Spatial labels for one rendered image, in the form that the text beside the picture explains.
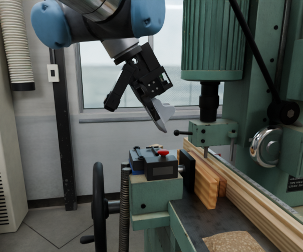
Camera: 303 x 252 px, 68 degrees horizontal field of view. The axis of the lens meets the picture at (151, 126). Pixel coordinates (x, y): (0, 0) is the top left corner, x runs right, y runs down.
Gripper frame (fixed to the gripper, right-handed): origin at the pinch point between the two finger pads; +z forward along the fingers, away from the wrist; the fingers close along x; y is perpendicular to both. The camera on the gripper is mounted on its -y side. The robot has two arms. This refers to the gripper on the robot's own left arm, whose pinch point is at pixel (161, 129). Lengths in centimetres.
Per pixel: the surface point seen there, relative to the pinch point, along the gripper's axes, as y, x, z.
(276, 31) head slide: 40.4, 3.1, -5.1
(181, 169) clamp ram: -0.7, 2.3, 14.1
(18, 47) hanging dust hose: -44, 128, -60
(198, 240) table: -6.4, -18.2, 17.0
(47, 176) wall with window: -94, 146, 34
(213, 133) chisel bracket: 13.6, 6.7, 12.5
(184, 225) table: -7.4, -13.4, 16.5
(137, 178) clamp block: -11.6, -1.5, 7.2
